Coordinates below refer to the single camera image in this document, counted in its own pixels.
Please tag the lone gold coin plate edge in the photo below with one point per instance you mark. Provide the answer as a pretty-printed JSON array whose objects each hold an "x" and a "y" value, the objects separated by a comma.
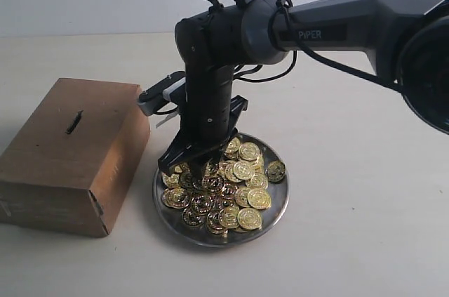
[{"x": 275, "y": 171}]

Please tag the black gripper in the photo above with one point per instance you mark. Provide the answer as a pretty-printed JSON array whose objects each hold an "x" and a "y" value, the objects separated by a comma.
[{"x": 208, "y": 116}]

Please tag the gold coin back right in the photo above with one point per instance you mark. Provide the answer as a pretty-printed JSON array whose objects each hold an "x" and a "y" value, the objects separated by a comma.
[{"x": 249, "y": 151}]

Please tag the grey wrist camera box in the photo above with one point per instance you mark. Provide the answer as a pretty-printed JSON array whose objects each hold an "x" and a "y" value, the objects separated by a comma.
[{"x": 157, "y": 96}]

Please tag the brown cardboard coin box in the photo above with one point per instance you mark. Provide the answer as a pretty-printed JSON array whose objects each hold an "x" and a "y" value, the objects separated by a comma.
[{"x": 71, "y": 164}]

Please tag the gold coin front right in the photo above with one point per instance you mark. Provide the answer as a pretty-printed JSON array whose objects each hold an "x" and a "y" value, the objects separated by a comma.
[{"x": 249, "y": 219}]

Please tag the round silver metal plate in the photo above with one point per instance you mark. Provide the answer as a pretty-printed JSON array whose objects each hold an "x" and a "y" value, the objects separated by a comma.
[{"x": 226, "y": 187}]

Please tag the gold coin left front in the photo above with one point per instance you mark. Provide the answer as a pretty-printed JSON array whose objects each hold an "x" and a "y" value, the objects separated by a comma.
[{"x": 178, "y": 198}]

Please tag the gold coin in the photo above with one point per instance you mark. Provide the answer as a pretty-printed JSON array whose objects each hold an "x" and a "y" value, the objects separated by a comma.
[
  {"x": 178, "y": 198},
  {"x": 228, "y": 218},
  {"x": 249, "y": 151},
  {"x": 249, "y": 219},
  {"x": 259, "y": 199}
]

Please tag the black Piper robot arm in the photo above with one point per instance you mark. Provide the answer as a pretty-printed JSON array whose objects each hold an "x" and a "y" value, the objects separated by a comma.
[{"x": 401, "y": 45}]

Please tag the gold coin front centre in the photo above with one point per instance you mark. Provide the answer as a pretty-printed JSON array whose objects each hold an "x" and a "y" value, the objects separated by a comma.
[{"x": 228, "y": 218}]

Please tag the gold coin right middle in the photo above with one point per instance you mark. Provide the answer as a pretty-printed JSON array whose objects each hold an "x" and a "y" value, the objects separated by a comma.
[{"x": 259, "y": 199}]

